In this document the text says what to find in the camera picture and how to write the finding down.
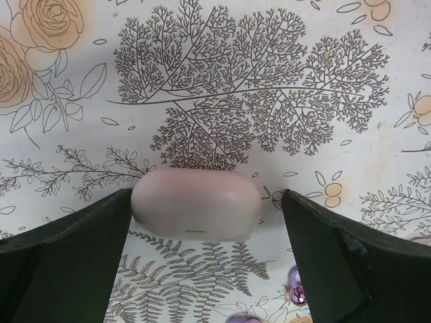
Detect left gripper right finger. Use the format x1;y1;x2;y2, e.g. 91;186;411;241
281;190;430;322

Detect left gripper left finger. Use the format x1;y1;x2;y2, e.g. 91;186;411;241
1;188;131;323

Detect white earbud charging case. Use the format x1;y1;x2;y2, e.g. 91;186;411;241
131;168;263;242

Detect purple earbud left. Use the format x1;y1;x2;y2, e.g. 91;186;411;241
288;266;307;306

